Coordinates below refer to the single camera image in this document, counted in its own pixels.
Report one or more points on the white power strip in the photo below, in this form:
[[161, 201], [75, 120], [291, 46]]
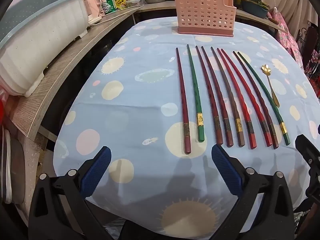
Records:
[[95, 20]]

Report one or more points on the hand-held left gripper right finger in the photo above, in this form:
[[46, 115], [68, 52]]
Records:
[[223, 165]]

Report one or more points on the blue-green basin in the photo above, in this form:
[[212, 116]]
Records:
[[253, 8]]

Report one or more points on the black metal chair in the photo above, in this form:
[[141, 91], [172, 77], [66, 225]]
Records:
[[311, 42]]

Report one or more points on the grey-green perforated lid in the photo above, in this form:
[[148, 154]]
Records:
[[27, 7]]

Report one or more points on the maroon chopstick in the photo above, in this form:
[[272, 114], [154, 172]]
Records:
[[216, 125], [227, 126], [273, 132], [183, 115]]

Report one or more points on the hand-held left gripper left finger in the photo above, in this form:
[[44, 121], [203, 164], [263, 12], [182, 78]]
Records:
[[96, 170]]

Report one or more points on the pink electric kettle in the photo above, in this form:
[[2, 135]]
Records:
[[93, 0]]

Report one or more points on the white tub with blue rim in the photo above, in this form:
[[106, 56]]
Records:
[[37, 47]]

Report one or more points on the blue planet print tablecloth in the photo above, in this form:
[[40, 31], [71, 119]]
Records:
[[140, 92]]

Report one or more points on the grey wooden shelf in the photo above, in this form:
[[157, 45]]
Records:
[[62, 62]]

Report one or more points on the glass container with lid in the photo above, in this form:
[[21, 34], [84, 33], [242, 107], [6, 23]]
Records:
[[135, 3]]

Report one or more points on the pink floral cloth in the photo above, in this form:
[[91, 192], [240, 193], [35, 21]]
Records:
[[287, 40]]

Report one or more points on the green chopstick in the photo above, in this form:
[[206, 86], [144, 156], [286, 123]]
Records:
[[196, 97], [283, 128]]

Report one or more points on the yellow snack packet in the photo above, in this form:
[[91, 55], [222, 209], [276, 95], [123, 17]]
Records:
[[121, 3]]

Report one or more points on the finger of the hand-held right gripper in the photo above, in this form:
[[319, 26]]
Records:
[[312, 155]]

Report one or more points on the pink perforated utensil basket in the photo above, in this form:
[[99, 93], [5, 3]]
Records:
[[200, 10]]

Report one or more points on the gold flower spoon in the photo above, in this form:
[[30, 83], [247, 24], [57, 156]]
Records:
[[265, 69]]

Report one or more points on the bright red chopstick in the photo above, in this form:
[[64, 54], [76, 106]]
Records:
[[250, 130], [265, 130]]

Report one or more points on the brown chopstick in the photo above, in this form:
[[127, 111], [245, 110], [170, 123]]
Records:
[[238, 127]]

